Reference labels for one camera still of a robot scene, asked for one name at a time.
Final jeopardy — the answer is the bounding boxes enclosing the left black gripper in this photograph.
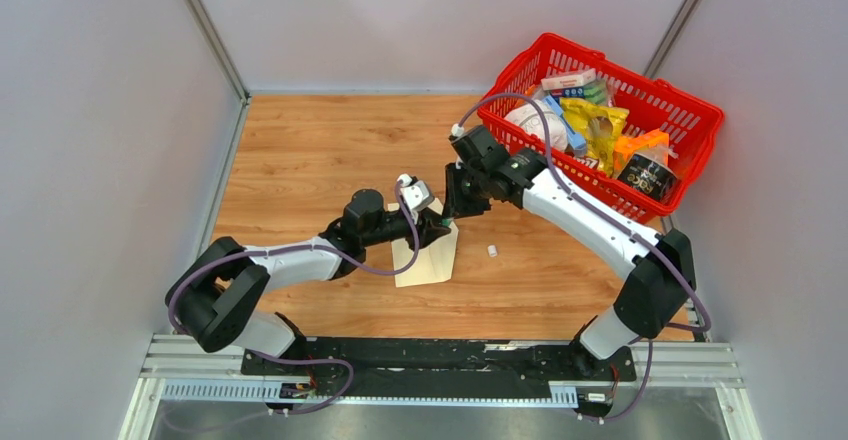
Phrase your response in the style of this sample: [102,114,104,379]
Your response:
[361,206,450,251]

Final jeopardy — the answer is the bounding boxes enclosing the cream paper envelope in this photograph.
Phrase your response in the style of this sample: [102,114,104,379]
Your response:
[390,198,459,288]

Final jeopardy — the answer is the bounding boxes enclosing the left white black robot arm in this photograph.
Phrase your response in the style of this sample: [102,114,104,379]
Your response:
[165,184,451,375]

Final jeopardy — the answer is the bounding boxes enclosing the white round pouch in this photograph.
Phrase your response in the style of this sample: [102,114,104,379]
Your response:
[505,100,568,151]

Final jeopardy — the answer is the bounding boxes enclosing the blue flat package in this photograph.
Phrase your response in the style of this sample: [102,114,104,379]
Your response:
[542,95,588,157]

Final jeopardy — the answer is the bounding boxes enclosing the yellow snack bag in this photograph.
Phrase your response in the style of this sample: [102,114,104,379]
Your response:
[560,98,630,176]

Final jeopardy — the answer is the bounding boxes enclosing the white red box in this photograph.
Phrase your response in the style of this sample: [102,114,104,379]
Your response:
[541,69,597,91]

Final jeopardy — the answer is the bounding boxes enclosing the green blue packet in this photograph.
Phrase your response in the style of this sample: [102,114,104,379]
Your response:
[548,80,615,107]

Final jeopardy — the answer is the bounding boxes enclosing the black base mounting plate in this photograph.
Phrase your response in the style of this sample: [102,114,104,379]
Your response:
[241,337,637,400]

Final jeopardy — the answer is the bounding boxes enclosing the orange package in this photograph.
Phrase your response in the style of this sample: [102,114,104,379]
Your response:
[612,129,672,175]

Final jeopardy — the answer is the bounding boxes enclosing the black round can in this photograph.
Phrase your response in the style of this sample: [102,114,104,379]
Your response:
[616,154,678,202]

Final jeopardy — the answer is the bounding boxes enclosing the red plastic shopping basket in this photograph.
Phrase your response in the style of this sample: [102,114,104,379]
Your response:
[477,33,724,223]

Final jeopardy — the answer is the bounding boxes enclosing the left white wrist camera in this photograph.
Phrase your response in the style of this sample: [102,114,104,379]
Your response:
[397,174,435,212]

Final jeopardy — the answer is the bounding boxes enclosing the aluminium frame rail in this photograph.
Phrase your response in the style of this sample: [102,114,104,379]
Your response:
[119,335,762,439]

